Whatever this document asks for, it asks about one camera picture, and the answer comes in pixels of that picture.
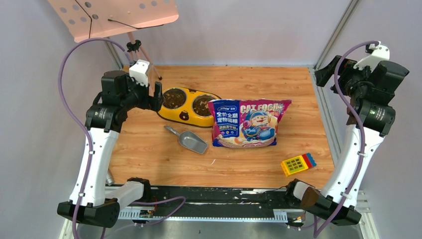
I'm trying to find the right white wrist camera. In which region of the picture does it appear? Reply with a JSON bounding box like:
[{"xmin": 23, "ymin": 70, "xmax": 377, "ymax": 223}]
[{"xmin": 353, "ymin": 41, "xmax": 390, "ymax": 72}]

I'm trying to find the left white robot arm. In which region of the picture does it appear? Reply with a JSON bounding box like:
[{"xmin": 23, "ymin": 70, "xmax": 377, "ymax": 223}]
[{"xmin": 57, "ymin": 70, "xmax": 164, "ymax": 228}]

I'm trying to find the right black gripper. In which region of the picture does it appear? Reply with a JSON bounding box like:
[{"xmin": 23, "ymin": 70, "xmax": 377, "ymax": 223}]
[{"xmin": 315, "ymin": 55, "xmax": 376, "ymax": 99}]

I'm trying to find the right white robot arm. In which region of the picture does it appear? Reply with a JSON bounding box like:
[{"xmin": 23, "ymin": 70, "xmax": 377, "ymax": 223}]
[{"xmin": 284, "ymin": 56, "xmax": 409, "ymax": 226}]

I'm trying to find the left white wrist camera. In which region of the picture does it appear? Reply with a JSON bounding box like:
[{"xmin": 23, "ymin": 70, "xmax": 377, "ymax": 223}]
[{"xmin": 129, "ymin": 59, "xmax": 150, "ymax": 87}]

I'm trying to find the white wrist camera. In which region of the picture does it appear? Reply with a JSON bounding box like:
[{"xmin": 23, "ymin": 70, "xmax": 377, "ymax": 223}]
[
  {"xmin": 353, "ymin": 41, "xmax": 390, "ymax": 72},
  {"xmin": 129, "ymin": 59, "xmax": 150, "ymax": 87}
]

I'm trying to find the silver toy microphone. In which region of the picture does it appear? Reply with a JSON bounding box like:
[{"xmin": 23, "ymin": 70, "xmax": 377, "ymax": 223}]
[{"xmin": 105, "ymin": 170, "xmax": 114, "ymax": 186}]

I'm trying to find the cat food bag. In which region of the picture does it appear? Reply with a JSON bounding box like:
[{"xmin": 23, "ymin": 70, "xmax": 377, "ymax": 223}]
[{"xmin": 208, "ymin": 99, "xmax": 292, "ymax": 148}]

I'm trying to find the yellow double pet bowl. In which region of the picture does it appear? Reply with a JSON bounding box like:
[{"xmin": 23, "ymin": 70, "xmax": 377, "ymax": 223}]
[{"xmin": 157, "ymin": 87, "xmax": 220, "ymax": 128}]

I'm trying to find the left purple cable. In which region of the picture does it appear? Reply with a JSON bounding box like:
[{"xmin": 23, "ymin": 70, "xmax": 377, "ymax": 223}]
[{"xmin": 58, "ymin": 37, "xmax": 187, "ymax": 239}]

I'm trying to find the silver metal scoop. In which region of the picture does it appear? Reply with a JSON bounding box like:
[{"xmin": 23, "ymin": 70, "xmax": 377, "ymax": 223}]
[{"xmin": 164, "ymin": 125, "xmax": 208, "ymax": 154}]

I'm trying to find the yellow toy block calculator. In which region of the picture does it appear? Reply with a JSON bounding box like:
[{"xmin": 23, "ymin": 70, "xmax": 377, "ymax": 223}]
[{"xmin": 280, "ymin": 153, "xmax": 317, "ymax": 176}]

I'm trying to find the pink music stand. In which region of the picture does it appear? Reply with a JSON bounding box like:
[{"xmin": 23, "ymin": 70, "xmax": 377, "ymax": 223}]
[{"xmin": 47, "ymin": 0, "xmax": 179, "ymax": 81}]

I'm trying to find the grey slotted cable duct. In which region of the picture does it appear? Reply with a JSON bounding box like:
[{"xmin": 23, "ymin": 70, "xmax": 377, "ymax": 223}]
[{"xmin": 117, "ymin": 207, "xmax": 288, "ymax": 222}]

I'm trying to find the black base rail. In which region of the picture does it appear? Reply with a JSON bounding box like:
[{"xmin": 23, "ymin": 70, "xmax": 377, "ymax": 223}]
[{"xmin": 129, "ymin": 186, "xmax": 306, "ymax": 221}]

